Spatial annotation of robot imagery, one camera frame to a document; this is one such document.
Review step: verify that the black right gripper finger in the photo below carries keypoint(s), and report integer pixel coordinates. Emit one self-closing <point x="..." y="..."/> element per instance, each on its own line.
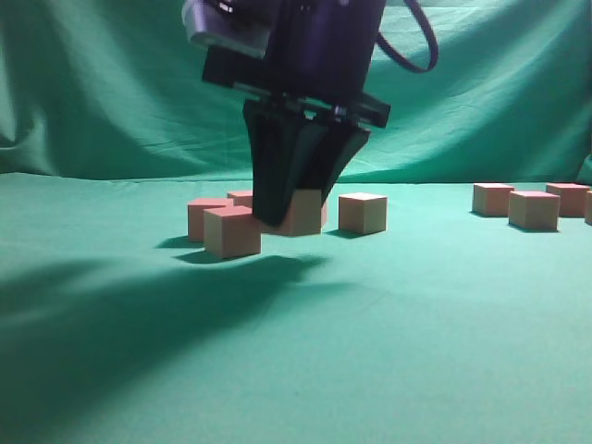
<point x="330" y="156"/>
<point x="283" y="145"/>

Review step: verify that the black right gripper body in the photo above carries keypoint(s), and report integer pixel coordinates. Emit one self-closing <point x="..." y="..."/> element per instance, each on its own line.
<point x="317" y="50"/>

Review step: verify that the pink cube low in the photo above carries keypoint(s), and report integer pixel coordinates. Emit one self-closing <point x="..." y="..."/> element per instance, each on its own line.
<point x="303" y="216"/>

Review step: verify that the pink cube placed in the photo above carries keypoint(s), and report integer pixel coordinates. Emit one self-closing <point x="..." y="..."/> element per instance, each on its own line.
<point x="324" y="213"/>
<point x="241" y="198"/>
<point x="363" y="213"/>

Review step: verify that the pink cube column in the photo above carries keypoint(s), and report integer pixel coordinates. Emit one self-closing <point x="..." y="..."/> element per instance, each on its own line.
<point x="491" y="199"/>
<point x="231" y="231"/>
<point x="534" y="210"/>
<point x="572" y="198"/>

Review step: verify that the pink cube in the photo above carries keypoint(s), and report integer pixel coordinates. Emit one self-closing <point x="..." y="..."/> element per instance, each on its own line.
<point x="195" y="215"/>

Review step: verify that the green backdrop cloth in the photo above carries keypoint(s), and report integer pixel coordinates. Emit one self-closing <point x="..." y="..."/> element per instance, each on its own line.
<point x="446" y="328"/>

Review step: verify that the pink cube right edge sliver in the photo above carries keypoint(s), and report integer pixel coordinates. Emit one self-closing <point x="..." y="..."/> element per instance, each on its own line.
<point x="588" y="208"/>

